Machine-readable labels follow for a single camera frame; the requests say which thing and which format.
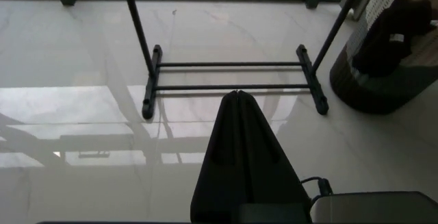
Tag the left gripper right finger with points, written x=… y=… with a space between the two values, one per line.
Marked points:
x=270 y=169

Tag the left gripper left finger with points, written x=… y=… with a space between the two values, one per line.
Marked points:
x=219 y=169

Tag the black clothes rack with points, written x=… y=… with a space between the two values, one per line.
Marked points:
x=232 y=87

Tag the white laundry basket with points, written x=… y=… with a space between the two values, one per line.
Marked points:
x=376 y=97

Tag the black garment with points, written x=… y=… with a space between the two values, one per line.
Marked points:
x=386 y=49

